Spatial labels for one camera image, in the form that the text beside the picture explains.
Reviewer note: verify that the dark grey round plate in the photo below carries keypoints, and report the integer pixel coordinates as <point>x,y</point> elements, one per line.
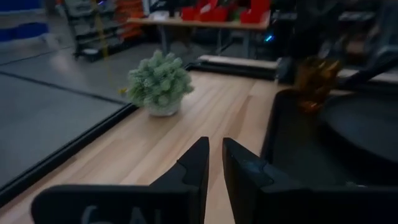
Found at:
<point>363,130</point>

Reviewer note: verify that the small green potted plant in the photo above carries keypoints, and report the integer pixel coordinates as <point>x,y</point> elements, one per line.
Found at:
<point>158,82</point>

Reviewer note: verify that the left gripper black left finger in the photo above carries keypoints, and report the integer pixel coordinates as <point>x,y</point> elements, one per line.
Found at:
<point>124,205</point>

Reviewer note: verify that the red plastic bin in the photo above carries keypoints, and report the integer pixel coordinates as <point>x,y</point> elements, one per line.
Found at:
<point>255,12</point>
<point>205,14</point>

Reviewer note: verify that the black rectangular tray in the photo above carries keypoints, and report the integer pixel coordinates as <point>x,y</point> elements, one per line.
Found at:
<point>289,149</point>

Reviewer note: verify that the wooden table with bins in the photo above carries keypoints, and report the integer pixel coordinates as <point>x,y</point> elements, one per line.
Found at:
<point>199,23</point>

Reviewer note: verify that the black aluminium table frame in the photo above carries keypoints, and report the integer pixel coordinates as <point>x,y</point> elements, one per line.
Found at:
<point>62,154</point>

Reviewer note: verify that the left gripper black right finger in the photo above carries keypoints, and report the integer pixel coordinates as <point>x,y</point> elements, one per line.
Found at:
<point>311,208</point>

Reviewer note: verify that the amber transparent cup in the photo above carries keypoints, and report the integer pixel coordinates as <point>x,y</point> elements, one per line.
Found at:
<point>314,81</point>

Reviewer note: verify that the black shelf cart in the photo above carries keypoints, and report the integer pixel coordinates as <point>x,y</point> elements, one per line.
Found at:
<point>93,46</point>

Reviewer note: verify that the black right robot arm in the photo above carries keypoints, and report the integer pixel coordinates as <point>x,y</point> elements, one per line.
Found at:
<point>311,31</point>

